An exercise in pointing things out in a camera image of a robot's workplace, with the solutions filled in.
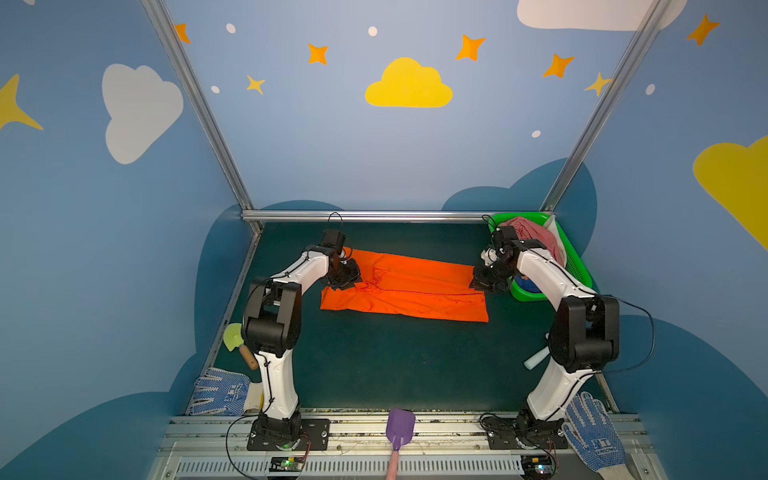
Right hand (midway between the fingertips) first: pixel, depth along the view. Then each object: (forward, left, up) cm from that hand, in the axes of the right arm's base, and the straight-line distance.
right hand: (475, 282), depth 92 cm
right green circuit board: (-46, -12, -12) cm, 49 cm away
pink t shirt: (+25, -23, -1) cm, 33 cm away
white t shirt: (+29, -33, -1) cm, 43 cm away
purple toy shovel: (-39, +22, -10) cm, 46 cm away
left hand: (+2, +36, -4) cm, 36 cm away
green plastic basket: (+12, -37, -4) cm, 39 cm away
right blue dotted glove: (-39, -27, -11) cm, 49 cm away
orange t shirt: (+6, +26, -12) cm, 29 cm away
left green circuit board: (-49, +49, -10) cm, 70 cm away
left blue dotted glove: (-34, +72, -9) cm, 80 cm away
